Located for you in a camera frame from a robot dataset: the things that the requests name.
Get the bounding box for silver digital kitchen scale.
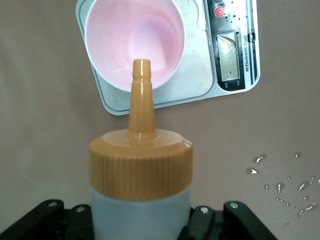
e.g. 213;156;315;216
75;0;261;116

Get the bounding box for pink plastic cup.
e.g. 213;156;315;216
84;0;187;92

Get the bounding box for translucent sauce bottle orange cap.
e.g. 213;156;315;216
88;58;194;240

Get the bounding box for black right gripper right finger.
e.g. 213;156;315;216
186;201;279;240

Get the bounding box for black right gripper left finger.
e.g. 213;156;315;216
0;199;95;240

